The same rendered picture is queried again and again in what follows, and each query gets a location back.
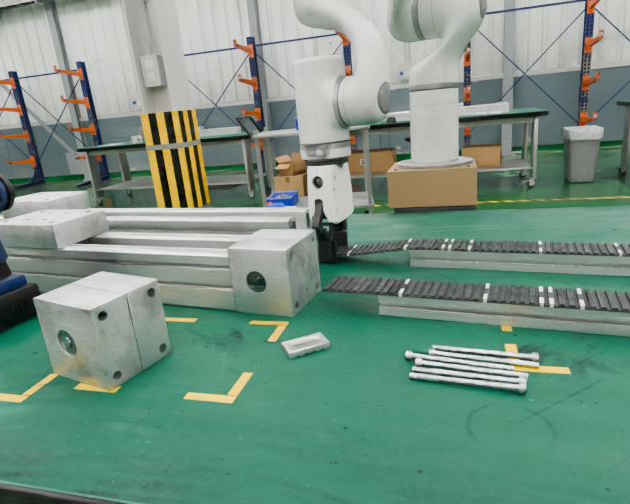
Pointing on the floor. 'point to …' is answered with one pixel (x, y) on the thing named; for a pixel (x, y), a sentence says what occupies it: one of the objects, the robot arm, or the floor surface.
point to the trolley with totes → (298, 190)
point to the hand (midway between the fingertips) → (333, 246)
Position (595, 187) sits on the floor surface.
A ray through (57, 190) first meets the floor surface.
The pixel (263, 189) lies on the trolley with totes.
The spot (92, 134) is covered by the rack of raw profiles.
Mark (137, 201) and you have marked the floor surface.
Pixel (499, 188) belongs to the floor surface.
